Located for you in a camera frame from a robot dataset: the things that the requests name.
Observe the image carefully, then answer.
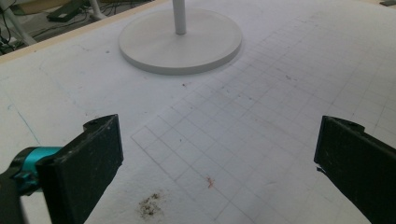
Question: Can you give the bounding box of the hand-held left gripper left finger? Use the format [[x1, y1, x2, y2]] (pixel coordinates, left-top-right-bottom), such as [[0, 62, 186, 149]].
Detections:
[[10, 113, 124, 224]]

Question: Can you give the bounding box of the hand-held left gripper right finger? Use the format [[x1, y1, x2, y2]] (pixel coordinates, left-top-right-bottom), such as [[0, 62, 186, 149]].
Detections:
[[313, 115, 396, 224]]

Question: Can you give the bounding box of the white rack stand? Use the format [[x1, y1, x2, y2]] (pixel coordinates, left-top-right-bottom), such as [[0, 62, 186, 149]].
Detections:
[[118, 0, 243, 76]]

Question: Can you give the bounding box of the white grid foam mat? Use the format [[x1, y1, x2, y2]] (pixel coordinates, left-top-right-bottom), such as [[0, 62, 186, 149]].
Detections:
[[0, 0, 396, 224]]

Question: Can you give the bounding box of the white metal stand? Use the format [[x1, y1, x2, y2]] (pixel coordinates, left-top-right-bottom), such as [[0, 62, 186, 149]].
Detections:
[[0, 6, 36, 46], [88, 0, 108, 21]]

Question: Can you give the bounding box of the black flat device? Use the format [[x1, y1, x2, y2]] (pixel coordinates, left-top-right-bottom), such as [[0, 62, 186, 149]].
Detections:
[[46, 0, 85, 22]]

